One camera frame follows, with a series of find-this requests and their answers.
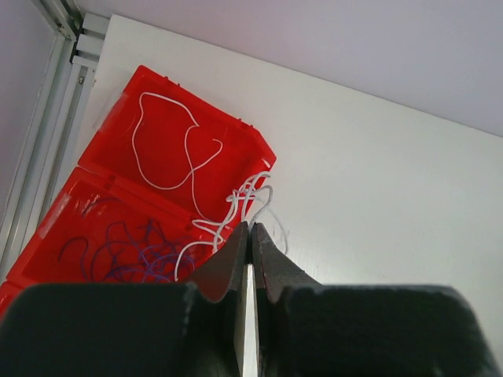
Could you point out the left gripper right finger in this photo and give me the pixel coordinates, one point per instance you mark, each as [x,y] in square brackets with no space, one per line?
[306,328]

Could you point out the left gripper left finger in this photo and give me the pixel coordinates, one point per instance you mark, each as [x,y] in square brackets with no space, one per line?
[178,329]

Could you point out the red plastic bin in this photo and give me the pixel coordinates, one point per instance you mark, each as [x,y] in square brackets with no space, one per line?
[157,191]

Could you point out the left aluminium frame post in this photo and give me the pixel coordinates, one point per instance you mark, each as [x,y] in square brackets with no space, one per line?
[64,90]

